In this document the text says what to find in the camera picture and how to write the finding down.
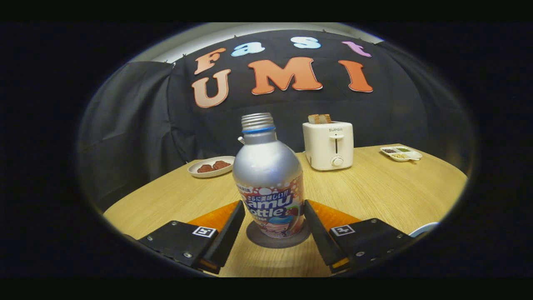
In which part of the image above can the dark brown round coaster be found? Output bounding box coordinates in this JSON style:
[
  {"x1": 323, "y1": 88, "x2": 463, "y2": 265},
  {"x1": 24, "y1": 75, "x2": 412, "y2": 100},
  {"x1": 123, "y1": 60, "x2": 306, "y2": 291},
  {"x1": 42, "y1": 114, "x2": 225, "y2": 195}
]
[{"x1": 246, "y1": 220, "x2": 312, "y2": 249}]

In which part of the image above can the white divided dish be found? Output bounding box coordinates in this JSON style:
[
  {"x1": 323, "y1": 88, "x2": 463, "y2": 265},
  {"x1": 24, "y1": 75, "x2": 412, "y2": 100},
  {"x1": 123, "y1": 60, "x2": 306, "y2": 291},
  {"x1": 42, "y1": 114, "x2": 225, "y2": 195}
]
[{"x1": 380, "y1": 146, "x2": 423, "y2": 162}]

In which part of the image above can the wooden table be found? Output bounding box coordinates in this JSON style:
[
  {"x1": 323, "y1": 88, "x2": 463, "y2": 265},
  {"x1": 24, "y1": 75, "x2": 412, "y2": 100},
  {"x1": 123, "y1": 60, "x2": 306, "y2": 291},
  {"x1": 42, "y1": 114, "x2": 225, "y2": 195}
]
[{"x1": 103, "y1": 144, "x2": 469, "y2": 278}]

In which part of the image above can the white plate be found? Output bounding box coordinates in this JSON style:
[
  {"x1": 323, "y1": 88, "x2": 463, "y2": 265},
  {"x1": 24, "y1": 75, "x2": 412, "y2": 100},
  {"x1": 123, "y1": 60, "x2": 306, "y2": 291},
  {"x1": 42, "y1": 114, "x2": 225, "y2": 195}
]
[{"x1": 188, "y1": 156, "x2": 236, "y2": 179}]

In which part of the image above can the black backdrop cloth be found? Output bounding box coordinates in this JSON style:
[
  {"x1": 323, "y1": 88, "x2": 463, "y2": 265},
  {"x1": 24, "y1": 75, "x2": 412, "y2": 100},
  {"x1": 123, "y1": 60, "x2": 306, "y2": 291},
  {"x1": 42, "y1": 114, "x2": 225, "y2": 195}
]
[{"x1": 77, "y1": 29, "x2": 475, "y2": 213}]

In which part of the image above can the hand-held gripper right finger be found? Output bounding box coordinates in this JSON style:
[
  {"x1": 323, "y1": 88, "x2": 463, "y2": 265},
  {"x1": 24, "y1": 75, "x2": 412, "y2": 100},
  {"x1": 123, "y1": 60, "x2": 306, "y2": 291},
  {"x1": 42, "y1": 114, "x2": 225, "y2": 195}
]
[{"x1": 303, "y1": 199, "x2": 415, "y2": 273}]

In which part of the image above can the white cup with blue inside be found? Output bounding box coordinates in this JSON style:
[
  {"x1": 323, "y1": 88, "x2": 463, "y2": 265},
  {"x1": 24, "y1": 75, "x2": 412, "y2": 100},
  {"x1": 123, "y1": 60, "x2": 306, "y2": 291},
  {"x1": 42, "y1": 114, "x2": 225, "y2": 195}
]
[{"x1": 409, "y1": 222, "x2": 440, "y2": 238}]

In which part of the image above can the silver juice bottle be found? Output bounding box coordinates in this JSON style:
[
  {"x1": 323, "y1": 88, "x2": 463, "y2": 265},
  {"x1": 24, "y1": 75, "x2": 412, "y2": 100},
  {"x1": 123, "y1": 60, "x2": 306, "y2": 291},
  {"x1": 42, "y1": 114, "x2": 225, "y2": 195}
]
[{"x1": 232, "y1": 112, "x2": 305, "y2": 239}]

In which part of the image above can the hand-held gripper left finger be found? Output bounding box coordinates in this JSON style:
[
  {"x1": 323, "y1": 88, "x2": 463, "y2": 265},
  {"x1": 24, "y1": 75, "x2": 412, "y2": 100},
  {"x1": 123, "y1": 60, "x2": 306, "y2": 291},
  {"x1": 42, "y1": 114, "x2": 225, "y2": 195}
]
[{"x1": 137, "y1": 200, "x2": 246, "y2": 275}]

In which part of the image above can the white toaster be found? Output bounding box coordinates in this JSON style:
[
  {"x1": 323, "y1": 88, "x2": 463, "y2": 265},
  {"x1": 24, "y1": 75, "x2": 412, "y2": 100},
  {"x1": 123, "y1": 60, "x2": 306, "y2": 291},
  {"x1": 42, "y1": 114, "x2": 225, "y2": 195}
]
[{"x1": 302, "y1": 121, "x2": 354, "y2": 171}]

